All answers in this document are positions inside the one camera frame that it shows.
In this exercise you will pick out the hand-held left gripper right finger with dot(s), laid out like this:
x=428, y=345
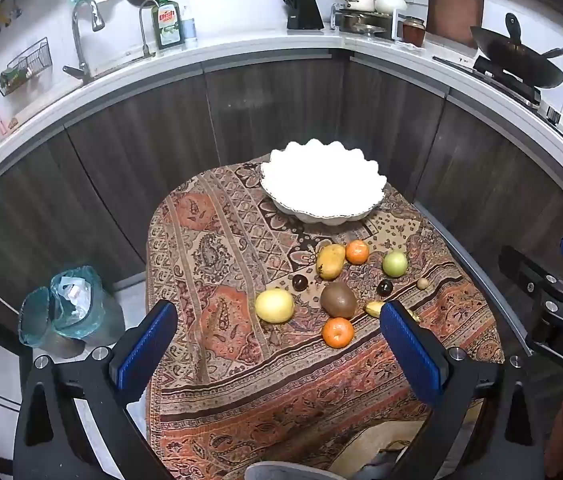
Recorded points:
x=409, y=350

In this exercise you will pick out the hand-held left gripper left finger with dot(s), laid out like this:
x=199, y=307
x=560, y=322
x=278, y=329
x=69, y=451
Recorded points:
x=144, y=345

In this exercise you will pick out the small banana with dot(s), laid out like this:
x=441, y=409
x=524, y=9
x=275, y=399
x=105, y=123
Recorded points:
x=374, y=308

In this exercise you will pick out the orange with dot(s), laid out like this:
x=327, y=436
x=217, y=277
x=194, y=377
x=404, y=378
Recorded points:
x=338, y=333
x=357, y=252

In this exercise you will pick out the brown kiwi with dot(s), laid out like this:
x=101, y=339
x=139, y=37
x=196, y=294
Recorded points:
x=338, y=300

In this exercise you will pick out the green apple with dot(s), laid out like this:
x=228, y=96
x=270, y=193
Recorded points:
x=395, y=263

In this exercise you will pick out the yellow mango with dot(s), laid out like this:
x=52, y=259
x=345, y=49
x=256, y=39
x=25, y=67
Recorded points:
x=330, y=261

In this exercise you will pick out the yellow apple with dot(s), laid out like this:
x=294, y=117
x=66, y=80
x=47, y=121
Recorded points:
x=274, y=305

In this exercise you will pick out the white scalloped bowl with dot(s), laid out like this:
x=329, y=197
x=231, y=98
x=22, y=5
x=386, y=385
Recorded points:
x=321, y=185

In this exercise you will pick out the dark plum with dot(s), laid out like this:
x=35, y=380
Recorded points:
x=300, y=282
x=385, y=288

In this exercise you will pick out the small tan round fruit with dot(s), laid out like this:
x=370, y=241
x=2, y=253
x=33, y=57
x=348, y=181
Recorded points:
x=423, y=284

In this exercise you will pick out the trash bin with green bag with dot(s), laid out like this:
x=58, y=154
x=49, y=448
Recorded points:
x=71, y=315

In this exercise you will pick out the patterned paisley tablecloth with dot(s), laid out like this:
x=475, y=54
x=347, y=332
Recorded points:
x=241, y=385

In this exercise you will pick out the gas stove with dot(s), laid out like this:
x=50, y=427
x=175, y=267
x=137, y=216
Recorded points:
x=511, y=87

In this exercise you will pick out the black wok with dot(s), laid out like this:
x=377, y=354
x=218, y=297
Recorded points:
x=521, y=57

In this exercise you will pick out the dark wood kitchen cabinets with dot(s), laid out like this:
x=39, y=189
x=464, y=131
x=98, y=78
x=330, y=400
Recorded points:
x=161, y=125

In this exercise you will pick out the brown ceramic jar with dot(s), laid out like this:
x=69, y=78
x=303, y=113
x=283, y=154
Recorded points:
x=413, y=31

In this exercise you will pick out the brown cutting board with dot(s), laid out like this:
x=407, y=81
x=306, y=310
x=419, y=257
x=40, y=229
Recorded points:
x=456, y=5

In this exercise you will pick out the steel dish rack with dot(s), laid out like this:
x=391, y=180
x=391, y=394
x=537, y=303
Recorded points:
x=361, y=22

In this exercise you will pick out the white lidded pot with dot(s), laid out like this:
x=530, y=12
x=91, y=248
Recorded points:
x=390, y=2

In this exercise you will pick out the white kitchen countertop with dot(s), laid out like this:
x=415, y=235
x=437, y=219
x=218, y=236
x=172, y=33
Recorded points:
x=241, y=47

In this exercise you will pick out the small chrome tap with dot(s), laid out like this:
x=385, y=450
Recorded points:
x=145, y=30

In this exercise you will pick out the chrome kitchen faucet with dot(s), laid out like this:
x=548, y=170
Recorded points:
x=80, y=35

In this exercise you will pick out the green dish soap bottle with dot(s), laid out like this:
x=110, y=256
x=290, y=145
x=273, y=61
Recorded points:
x=167, y=22

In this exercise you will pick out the black knife block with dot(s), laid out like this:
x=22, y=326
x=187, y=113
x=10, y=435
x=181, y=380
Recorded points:
x=305, y=10

